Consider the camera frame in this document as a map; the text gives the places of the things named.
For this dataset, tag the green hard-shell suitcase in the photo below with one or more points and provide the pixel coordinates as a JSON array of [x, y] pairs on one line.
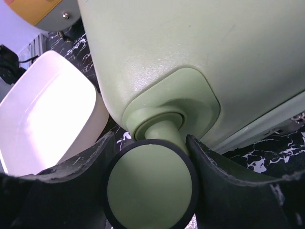
[[228, 72]]

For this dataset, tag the white rectangular plastic basin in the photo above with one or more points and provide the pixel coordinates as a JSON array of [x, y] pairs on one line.
[[52, 113]]

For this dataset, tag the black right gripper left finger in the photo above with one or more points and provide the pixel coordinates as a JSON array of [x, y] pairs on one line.
[[65, 196]]

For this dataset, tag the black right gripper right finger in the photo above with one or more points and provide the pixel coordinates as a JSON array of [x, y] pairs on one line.
[[234, 197]]

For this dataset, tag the white cylinder appliance orange lid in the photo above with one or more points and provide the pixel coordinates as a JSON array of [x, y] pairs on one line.
[[47, 15]]

